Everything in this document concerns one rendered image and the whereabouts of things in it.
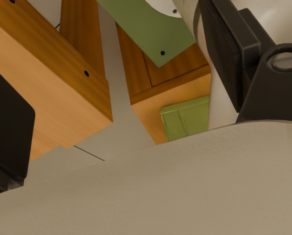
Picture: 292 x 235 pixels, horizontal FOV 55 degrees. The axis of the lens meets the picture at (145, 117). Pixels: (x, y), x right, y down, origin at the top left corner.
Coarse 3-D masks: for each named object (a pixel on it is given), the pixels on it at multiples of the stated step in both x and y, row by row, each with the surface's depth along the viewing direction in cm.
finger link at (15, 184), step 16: (0, 80) 11; (0, 96) 11; (16, 96) 12; (0, 112) 11; (16, 112) 12; (32, 112) 13; (0, 128) 11; (16, 128) 12; (32, 128) 13; (0, 144) 10; (16, 144) 11; (0, 160) 10; (16, 160) 11; (0, 176) 10; (16, 176) 11; (0, 192) 10
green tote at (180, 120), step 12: (204, 96) 78; (168, 108) 77; (180, 108) 76; (192, 108) 76; (204, 108) 75; (168, 120) 75; (180, 120) 74; (192, 120) 73; (204, 120) 72; (168, 132) 72; (180, 132) 71; (192, 132) 70
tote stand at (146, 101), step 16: (128, 48) 92; (192, 48) 80; (128, 64) 87; (144, 64) 84; (176, 64) 79; (192, 64) 76; (208, 64) 74; (128, 80) 82; (144, 80) 80; (160, 80) 77; (176, 80) 75; (192, 80) 73; (208, 80) 74; (144, 96) 76; (160, 96) 75; (176, 96) 76; (192, 96) 77; (144, 112) 79; (160, 128) 85
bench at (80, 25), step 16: (64, 0) 96; (80, 0) 88; (64, 16) 88; (80, 16) 81; (96, 16) 93; (64, 32) 81; (80, 32) 76; (96, 32) 85; (80, 48) 71; (96, 48) 78; (96, 64) 73; (32, 144) 67; (48, 144) 68; (32, 160) 72
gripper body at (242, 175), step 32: (224, 128) 6; (256, 128) 6; (288, 128) 5; (128, 160) 6; (160, 160) 6; (192, 160) 5; (224, 160) 5; (256, 160) 5; (288, 160) 5; (32, 192) 6; (64, 192) 6; (96, 192) 6; (128, 192) 5; (160, 192) 5; (192, 192) 5; (224, 192) 5; (256, 192) 5; (288, 192) 5; (0, 224) 6; (32, 224) 6; (64, 224) 5; (96, 224) 5; (128, 224) 5; (160, 224) 5; (192, 224) 5; (224, 224) 4; (256, 224) 4; (288, 224) 4
